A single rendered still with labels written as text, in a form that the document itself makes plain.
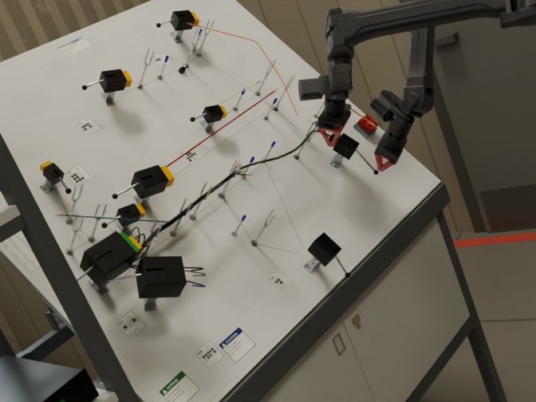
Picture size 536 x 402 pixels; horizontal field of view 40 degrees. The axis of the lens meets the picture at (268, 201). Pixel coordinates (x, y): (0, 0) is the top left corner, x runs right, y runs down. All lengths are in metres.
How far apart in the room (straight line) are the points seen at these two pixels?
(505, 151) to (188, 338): 2.38
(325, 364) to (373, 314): 0.24
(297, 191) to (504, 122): 1.82
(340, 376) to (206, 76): 0.93
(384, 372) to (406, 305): 0.21
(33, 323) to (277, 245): 2.24
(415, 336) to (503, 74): 1.68
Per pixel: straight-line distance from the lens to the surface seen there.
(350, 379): 2.03
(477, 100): 3.68
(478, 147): 3.77
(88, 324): 1.42
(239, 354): 1.72
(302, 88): 1.98
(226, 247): 1.85
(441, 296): 2.38
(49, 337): 2.08
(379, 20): 1.48
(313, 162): 2.13
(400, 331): 2.20
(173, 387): 1.64
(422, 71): 1.99
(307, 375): 1.90
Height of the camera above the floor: 1.68
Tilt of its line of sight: 17 degrees down
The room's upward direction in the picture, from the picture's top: 23 degrees counter-clockwise
